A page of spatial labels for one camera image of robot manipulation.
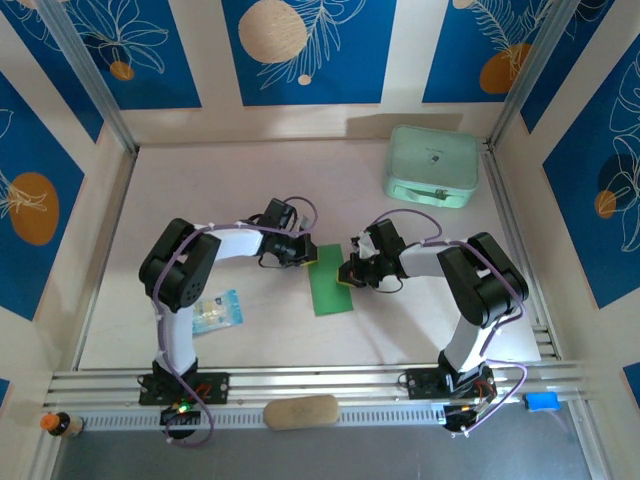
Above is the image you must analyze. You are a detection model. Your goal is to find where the blue snack packet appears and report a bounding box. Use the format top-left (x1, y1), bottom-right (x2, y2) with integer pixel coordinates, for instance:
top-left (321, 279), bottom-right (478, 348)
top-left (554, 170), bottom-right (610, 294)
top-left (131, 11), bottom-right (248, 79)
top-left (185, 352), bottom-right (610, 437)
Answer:
top-left (192, 288), bottom-right (246, 335)

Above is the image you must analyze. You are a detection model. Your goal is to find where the mint green zip case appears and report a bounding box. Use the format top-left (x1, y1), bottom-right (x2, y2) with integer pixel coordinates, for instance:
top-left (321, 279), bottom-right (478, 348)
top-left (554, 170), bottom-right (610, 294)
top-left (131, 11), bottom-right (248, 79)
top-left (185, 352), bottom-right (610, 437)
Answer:
top-left (382, 124), bottom-right (481, 210)

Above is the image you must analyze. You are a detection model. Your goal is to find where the tan oval wooden block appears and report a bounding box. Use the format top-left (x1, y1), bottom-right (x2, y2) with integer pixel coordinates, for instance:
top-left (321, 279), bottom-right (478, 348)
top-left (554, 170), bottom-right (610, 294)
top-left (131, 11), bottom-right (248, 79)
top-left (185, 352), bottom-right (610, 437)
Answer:
top-left (263, 394), bottom-right (341, 431)

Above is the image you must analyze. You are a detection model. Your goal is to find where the small blue box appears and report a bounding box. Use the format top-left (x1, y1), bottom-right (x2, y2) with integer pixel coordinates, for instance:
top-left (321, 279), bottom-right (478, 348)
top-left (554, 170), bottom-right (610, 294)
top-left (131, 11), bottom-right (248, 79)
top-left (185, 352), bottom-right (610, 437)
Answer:
top-left (522, 392), bottom-right (560, 413)

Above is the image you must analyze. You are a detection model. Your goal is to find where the small bottle orange cap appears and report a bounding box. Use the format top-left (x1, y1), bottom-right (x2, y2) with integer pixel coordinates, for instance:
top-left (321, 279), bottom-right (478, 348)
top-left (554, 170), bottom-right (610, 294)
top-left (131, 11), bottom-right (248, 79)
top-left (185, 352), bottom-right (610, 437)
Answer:
top-left (39, 410), bottom-right (84, 440)

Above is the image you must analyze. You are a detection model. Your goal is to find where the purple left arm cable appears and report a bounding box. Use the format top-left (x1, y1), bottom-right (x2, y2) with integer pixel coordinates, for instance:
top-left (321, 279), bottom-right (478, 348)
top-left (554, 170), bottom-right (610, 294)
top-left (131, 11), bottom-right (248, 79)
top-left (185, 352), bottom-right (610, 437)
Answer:
top-left (152, 195), bottom-right (321, 449)

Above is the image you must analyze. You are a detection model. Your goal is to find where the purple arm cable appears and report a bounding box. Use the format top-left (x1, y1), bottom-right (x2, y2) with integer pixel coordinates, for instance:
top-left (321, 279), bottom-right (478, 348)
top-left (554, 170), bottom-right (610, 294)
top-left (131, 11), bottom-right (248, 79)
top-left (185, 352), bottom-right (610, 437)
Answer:
top-left (152, 195), bottom-right (321, 449)
top-left (367, 208), bottom-right (530, 441)

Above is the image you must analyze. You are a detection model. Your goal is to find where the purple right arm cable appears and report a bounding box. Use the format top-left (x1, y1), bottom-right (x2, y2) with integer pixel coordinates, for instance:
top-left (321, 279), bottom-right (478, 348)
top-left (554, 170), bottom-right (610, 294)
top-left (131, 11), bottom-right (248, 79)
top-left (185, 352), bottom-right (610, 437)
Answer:
top-left (367, 208), bottom-right (530, 441)

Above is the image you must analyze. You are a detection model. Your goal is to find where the aluminium mounting rail beam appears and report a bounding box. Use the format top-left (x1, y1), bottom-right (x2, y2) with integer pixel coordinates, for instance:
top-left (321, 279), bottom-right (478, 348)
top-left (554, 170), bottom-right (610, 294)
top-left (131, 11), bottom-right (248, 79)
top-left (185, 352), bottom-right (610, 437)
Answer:
top-left (42, 362), bottom-right (597, 409)

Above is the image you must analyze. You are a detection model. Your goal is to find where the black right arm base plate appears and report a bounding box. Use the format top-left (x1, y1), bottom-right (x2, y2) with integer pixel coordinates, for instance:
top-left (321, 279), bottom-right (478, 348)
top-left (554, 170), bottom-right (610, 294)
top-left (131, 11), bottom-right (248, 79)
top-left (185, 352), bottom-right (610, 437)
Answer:
top-left (405, 368), bottom-right (496, 401)

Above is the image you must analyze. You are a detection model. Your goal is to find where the grey slotted cable duct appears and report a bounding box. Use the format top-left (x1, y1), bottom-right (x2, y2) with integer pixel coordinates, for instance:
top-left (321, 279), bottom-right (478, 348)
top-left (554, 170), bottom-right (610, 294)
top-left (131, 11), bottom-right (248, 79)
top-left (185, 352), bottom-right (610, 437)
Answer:
top-left (79, 403), bottom-right (450, 431)

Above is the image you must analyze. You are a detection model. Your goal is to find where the aluminium table edge rail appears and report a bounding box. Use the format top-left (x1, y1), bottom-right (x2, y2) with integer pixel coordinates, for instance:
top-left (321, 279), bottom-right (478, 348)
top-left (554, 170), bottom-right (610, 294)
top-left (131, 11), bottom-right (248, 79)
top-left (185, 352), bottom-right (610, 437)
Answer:
top-left (480, 142), bottom-right (559, 359)
top-left (72, 147), bottom-right (139, 371)

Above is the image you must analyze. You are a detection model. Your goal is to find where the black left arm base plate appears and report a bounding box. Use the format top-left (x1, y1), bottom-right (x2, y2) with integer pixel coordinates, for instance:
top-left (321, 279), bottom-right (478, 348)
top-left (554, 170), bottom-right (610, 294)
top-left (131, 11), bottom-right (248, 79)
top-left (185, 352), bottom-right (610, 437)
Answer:
top-left (138, 372), bottom-right (231, 406)

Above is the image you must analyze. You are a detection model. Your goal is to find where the aluminium frame post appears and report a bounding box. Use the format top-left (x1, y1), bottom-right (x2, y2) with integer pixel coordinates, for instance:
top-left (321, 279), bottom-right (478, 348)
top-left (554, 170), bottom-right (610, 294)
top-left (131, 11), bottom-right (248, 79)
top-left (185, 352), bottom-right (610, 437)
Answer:
top-left (37, 0), bottom-right (139, 154)
top-left (487, 0), bottom-right (576, 151)

